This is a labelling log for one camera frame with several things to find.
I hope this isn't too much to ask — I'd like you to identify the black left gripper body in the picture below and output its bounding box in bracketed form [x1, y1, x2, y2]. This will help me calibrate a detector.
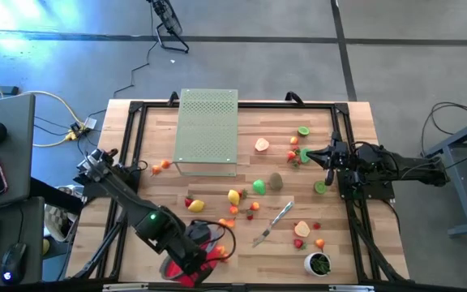
[158, 229, 209, 277]

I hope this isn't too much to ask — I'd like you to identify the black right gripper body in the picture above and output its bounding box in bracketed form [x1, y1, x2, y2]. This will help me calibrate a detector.
[323, 131, 353, 187]

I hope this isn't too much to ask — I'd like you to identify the red collapsible colander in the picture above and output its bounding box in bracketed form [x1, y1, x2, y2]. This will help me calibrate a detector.
[159, 220, 234, 287]

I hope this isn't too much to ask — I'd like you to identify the brown whole kiwi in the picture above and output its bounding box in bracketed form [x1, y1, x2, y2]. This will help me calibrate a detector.
[268, 172, 285, 191]

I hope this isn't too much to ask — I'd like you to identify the green pear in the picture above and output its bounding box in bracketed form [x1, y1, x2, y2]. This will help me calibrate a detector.
[251, 178, 268, 196]

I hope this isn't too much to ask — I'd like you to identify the silver toy knife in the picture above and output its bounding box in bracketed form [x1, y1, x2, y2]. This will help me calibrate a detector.
[251, 200, 295, 248]

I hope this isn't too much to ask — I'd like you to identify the yellow mango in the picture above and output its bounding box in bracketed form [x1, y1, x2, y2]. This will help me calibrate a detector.
[186, 199, 206, 214]

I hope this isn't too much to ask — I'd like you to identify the white pot with plant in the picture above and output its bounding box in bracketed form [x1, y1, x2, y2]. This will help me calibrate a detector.
[303, 251, 332, 277]

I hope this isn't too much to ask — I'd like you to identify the green perforated metal shelf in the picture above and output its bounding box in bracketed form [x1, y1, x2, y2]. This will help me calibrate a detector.
[172, 88, 239, 178]

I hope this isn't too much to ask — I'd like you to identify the blue grey metal table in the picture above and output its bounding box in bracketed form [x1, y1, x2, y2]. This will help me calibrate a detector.
[419, 111, 467, 238]

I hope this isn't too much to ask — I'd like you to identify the black white checkered item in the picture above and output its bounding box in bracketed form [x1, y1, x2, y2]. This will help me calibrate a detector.
[43, 202, 81, 243]

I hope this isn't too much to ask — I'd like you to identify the black diagonal bar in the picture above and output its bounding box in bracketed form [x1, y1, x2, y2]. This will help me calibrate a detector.
[28, 177, 85, 217]

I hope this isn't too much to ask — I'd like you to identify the white power adapter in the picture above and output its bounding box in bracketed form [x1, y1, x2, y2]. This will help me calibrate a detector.
[65, 116, 98, 143]

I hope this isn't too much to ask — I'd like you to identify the black computer mouse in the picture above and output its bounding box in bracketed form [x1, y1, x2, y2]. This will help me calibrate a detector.
[0, 242, 28, 286]

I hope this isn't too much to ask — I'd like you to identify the grey desk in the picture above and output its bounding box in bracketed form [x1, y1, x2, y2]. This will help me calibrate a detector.
[0, 93, 36, 213]
[0, 196, 46, 287]

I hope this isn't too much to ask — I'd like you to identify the black floor fan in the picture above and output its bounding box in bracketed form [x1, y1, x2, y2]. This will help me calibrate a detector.
[147, 0, 191, 54]

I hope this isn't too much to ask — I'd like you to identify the black left camera cable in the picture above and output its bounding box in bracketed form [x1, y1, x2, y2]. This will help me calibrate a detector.
[191, 219, 238, 263]

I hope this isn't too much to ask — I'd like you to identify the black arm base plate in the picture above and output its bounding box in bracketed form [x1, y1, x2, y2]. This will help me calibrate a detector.
[336, 166, 396, 201]
[74, 161, 142, 200]

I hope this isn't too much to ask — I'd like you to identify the silver bracket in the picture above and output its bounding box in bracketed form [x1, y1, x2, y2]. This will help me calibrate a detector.
[328, 284, 376, 292]
[102, 283, 150, 292]

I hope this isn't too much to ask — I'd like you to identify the black floor cable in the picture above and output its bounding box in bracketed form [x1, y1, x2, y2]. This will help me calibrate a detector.
[419, 101, 467, 159]

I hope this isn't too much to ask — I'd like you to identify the black fan cable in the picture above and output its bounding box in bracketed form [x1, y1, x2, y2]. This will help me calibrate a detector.
[113, 38, 160, 98]

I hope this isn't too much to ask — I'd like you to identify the cream yellow cable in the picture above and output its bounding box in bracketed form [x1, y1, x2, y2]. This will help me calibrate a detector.
[20, 89, 87, 148]

